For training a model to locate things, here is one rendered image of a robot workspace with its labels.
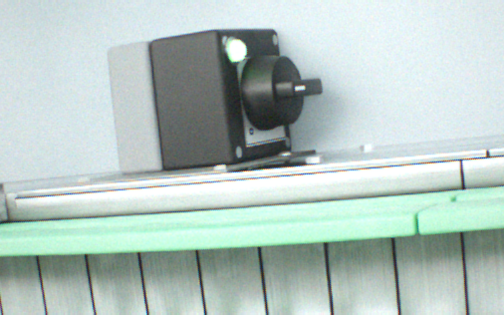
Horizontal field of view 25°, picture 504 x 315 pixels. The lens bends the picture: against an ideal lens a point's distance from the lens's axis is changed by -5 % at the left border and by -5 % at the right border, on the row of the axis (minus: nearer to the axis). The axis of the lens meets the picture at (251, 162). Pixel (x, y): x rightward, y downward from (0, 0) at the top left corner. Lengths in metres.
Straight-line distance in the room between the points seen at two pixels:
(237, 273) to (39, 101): 0.28
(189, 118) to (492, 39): 0.19
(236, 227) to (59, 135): 0.34
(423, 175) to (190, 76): 0.17
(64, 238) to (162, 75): 0.15
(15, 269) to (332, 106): 0.22
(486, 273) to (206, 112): 0.20
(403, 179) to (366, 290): 0.06
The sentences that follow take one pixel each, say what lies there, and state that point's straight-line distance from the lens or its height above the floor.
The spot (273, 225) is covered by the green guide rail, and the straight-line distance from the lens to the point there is 0.53.
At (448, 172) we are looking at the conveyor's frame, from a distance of 0.59.
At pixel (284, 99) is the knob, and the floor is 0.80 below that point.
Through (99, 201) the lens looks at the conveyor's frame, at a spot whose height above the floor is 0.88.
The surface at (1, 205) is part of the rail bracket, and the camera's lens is 0.72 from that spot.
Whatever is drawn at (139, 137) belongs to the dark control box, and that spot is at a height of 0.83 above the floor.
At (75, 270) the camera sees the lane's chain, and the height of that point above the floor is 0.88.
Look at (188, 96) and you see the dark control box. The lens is 0.70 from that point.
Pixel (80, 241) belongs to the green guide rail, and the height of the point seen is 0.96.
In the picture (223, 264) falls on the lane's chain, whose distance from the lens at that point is 0.65.
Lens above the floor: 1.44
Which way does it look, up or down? 62 degrees down
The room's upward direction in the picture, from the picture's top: 103 degrees counter-clockwise
